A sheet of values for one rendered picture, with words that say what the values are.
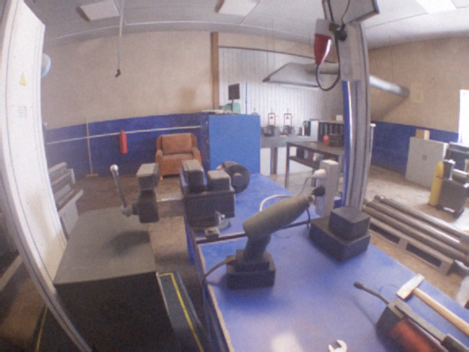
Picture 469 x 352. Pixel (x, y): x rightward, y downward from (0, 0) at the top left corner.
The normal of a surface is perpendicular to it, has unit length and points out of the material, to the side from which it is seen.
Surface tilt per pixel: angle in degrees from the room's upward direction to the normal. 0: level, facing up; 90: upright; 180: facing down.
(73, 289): 90
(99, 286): 90
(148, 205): 90
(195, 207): 90
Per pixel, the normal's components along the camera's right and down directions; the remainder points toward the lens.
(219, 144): 0.29, 0.26
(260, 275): 0.06, 0.27
